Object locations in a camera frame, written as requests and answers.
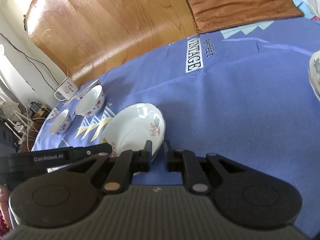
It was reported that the large red flower bowl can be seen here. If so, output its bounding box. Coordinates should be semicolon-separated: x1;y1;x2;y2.
75;85;105;117

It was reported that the blue patterned tablecloth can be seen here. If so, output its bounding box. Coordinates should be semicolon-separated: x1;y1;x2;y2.
33;13;319;237

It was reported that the small red flower bowl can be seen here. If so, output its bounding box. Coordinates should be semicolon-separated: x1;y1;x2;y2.
50;109;72;135

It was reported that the brown seat cushion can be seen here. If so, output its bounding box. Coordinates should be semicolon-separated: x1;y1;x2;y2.
187;0;304;33

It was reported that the black charger adapter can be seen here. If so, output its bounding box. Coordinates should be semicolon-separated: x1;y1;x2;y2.
30;101;45;113

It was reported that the red flower bowl back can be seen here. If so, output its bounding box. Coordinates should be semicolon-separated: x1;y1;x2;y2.
75;79;101;100

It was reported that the person left hand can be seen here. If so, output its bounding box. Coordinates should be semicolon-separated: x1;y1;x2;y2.
0;185;12;237

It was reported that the black thin wall cable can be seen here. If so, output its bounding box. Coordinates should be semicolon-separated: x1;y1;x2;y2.
0;32;60;92

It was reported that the white enamel mug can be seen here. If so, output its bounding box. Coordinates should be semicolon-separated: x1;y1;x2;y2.
54;77;79;101

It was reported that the wood pattern vinyl sheet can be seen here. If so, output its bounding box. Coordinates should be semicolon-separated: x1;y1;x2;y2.
25;0;196;85

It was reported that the floral plate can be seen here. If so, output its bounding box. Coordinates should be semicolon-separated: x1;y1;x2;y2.
309;51;320;97
99;103;165;160

